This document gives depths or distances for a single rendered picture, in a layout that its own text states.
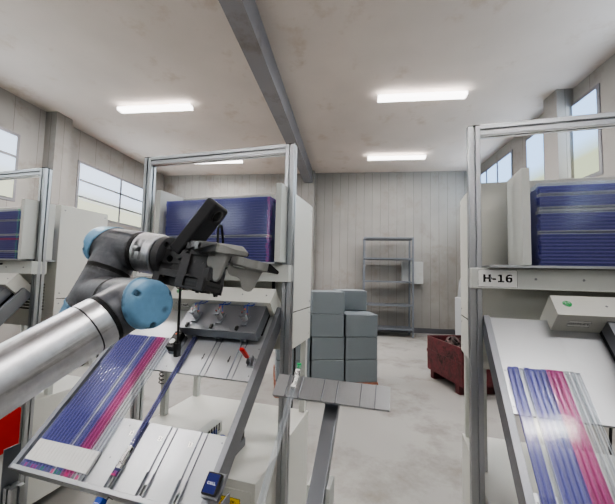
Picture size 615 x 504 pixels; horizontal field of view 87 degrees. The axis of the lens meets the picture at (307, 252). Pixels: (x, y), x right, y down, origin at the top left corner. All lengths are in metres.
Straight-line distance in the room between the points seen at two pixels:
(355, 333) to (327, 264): 4.53
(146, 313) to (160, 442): 0.76
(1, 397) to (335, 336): 3.45
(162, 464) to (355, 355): 2.93
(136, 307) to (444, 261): 8.18
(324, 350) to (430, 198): 5.72
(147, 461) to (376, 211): 7.66
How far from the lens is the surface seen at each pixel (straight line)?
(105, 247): 0.68
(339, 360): 3.85
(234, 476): 1.43
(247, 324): 1.29
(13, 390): 0.51
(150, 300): 0.53
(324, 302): 3.71
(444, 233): 8.56
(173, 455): 1.21
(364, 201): 8.39
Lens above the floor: 1.34
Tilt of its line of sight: 4 degrees up
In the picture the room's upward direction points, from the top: 1 degrees clockwise
